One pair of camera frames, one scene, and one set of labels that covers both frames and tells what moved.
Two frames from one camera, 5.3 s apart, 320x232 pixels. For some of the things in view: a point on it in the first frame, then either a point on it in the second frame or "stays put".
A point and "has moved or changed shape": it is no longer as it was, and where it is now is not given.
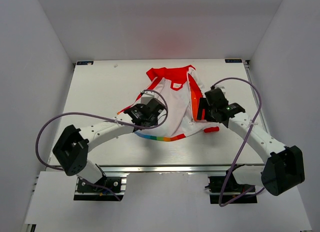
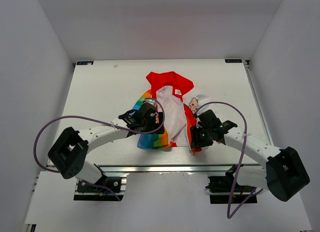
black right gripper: (203, 104) → (196, 143)
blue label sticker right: (232, 61) stays put
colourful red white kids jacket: (178, 88) has moved or changed shape
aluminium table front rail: (180, 169) stays put
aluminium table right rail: (247, 64) stays put
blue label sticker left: (85, 63) stays put
